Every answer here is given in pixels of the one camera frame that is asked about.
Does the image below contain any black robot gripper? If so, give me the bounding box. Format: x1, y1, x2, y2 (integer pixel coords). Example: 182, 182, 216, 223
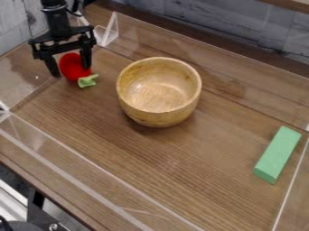
28, 25, 97, 78

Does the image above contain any red felt strawberry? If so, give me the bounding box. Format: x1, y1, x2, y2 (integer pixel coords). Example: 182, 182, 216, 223
59, 52, 98, 88

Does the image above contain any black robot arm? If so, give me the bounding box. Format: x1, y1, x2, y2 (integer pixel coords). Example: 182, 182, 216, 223
28, 0, 97, 78

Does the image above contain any wooden bowl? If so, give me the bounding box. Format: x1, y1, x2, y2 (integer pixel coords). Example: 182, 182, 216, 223
117, 57, 202, 127

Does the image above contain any black metal table leg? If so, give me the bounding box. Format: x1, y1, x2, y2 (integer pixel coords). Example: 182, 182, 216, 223
28, 189, 45, 209

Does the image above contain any green rectangular block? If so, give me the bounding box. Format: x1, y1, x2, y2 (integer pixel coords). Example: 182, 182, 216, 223
253, 126, 303, 184

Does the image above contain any clear acrylic corner bracket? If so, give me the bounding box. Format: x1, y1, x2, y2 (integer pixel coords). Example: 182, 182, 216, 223
93, 13, 118, 47

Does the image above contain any black cable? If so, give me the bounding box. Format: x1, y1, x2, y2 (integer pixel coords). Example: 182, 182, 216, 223
0, 214, 14, 231

